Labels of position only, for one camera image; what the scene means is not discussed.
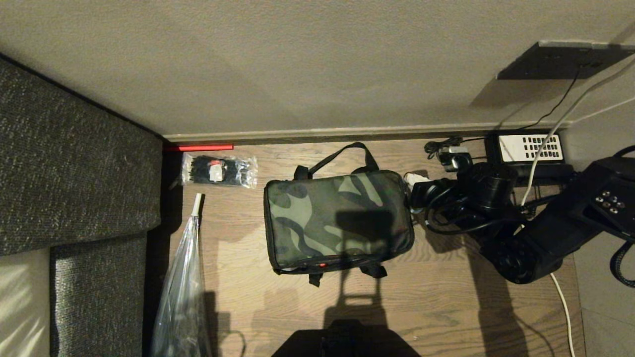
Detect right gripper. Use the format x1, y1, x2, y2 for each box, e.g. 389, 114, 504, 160
403, 172, 457, 215

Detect camouflage fabric bag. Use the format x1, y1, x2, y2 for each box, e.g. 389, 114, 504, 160
263, 142, 416, 288

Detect pale skirting board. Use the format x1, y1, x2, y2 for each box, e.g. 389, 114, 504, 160
163, 120, 573, 145

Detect black box with white vents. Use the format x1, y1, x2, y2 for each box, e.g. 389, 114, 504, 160
484, 131, 567, 167

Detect red strip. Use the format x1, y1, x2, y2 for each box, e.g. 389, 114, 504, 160
166, 144, 234, 152

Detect clear plastic umbrella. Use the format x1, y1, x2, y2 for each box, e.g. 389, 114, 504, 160
149, 193, 214, 357

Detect dark grey fabric sofa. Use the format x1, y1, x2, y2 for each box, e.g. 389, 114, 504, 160
0, 52, 165, 357

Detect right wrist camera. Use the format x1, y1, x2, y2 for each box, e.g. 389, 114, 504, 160
438, 146, 473, 173

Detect white cable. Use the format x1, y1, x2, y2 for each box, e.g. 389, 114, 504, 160
519, 54, 635, 357

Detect thin black cable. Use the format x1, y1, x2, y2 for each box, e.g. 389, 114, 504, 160
500, 64, 585, 132

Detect black wall socket plate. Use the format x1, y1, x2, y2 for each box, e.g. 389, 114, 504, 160
496, 41, 635, 81

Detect bag of black cable ties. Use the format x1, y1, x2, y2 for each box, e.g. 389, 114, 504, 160
181, 153, 259, 190

